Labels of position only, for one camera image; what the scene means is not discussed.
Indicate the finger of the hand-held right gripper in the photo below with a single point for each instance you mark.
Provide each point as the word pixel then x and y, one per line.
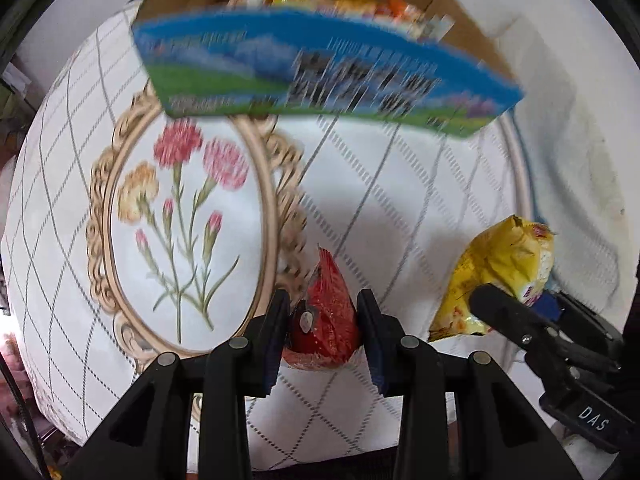
pixel 550 306
pixel 500 307

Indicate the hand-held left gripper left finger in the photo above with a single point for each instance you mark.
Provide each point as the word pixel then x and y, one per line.
pixel 278 350

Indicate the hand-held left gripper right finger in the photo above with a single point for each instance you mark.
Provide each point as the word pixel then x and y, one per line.
pixel 375 355

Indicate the yellow snack packet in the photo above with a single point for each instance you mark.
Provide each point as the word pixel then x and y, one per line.
pixel 495 265

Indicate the red snack packet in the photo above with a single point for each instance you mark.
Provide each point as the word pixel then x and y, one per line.
pixel 330 310

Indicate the blue green printed cardboard box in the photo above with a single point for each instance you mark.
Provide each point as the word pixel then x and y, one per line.
pixel 320 75

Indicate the white floral tablecloth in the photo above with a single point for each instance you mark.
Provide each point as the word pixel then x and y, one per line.
pixel 380 195

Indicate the pile of assorted snack packets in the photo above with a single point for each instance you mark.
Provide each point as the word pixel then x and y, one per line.
pixel 345 7

